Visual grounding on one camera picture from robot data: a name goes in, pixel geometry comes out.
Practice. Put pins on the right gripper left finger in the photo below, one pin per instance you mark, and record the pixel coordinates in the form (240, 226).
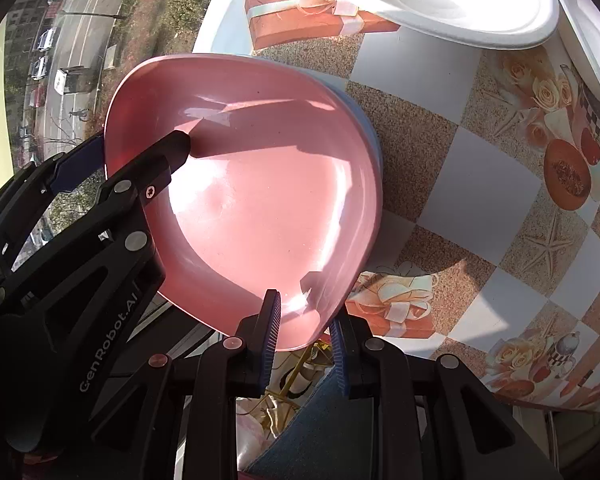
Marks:
(236, 367)

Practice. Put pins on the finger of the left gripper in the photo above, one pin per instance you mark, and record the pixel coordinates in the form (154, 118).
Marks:
(91, 242)
(25, 197)

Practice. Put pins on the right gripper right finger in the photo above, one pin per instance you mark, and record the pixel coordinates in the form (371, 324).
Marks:
(431, 419)

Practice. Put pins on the pink square plate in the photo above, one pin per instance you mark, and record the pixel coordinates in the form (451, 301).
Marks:
(281, 189)

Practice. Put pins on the patterned vinyl tablecloth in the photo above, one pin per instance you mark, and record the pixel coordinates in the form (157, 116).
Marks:
(489, 244)

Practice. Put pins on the blue square plate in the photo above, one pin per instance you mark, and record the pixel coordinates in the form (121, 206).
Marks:
(365, 124)

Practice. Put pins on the cream plate underneath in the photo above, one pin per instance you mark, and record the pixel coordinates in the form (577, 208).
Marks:
(590, 45)

